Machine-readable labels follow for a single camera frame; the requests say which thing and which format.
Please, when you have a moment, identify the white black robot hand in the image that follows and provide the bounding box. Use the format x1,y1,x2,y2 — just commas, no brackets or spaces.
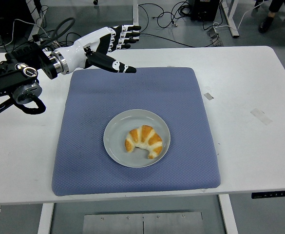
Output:
57,25,142,74

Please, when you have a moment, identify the round grey plate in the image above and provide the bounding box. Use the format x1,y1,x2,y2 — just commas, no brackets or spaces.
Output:
103,109,171,169

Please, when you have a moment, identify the golden striped croissant bread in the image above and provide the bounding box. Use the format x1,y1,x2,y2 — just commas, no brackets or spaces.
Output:
124,124,163,159

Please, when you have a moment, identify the blue quilted mat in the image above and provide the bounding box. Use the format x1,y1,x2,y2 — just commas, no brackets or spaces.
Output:
51,67,222,197

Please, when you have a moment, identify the black cabinet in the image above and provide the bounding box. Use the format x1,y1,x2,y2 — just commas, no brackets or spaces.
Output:
0,0,36,39

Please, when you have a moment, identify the black computer box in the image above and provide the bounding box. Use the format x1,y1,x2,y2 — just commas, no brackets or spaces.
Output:
190,0,219,21

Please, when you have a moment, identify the grey floor pedal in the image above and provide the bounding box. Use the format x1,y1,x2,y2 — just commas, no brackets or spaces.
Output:
207,27,224,47

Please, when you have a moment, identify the white table leg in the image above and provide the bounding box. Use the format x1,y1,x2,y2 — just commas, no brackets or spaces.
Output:
37,203,55,234
218,195,239,234

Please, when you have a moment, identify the grey metal plate with screws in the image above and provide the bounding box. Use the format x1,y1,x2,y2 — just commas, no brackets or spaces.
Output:
82,212,204,234

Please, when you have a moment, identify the person's leg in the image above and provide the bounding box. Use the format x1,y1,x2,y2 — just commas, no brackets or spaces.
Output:
258,0,285,34

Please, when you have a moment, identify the large grey tape piece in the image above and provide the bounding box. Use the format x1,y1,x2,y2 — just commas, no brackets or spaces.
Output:
250,108,273,126

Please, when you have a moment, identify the black table control panel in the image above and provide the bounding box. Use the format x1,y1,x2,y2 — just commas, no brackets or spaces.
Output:
251,192,285,200

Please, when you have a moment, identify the white desk frame leg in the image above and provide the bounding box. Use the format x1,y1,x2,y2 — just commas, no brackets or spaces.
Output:
25,0,43,37
132,0,140,41
221,0,240,38

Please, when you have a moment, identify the long black floor cable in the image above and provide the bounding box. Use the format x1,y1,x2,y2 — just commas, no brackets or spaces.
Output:
139,33,195,48

